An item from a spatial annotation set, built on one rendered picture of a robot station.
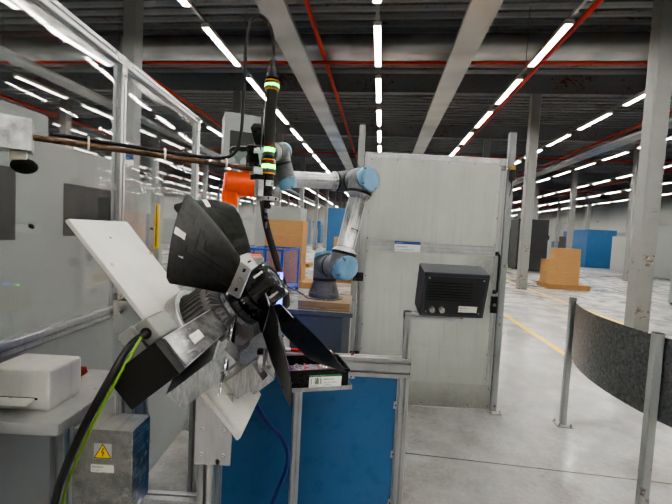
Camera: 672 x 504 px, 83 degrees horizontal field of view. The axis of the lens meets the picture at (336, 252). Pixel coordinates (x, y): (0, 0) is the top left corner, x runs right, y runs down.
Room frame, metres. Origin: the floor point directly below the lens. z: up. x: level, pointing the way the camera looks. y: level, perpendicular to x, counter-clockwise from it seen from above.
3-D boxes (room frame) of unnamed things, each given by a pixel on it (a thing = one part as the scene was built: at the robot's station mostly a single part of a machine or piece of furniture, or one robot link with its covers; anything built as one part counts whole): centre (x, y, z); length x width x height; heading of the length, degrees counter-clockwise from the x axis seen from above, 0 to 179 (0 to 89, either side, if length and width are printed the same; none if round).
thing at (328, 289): (1.88, 0.05, 1.09); 0.15 x 0.15 x 0.10
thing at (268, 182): (1.20, 0.22, 1.66); 0.04 x 0.04 x 0.46
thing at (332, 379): (1.40, 0.05, 0.85); 0.22 x 0.17 x 0.07; 105
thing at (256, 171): (1.19, 0.23, 1.50); 0.09 x 0.07 x 0.10; 125
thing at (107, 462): (0.98, 0.56, 0.73); 0.15 x 0.09 x 0.22; 90
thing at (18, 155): (0.86, 0.71, 1.48); 0.05 x 0.04 x 0.05; 125
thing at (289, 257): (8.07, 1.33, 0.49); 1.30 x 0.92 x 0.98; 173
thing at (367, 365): (1.56, 0.12, 0.82); 0.90 x 0.04 x 0.08; 90
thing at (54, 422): (1.09, 0.77, 0.85); 0.36 x 0.24 x 0.03; 0
